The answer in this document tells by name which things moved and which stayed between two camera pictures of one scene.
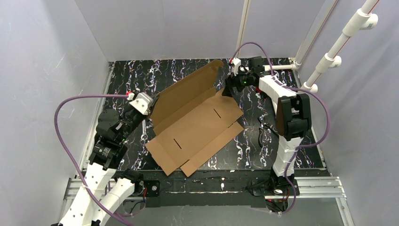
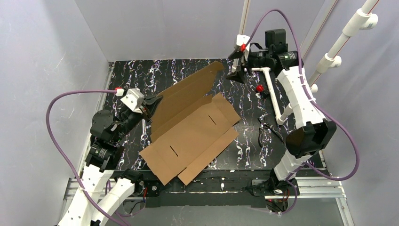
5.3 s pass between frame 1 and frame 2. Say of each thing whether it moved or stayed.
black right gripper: moved
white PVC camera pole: stayed
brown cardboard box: moved
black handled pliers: stayed
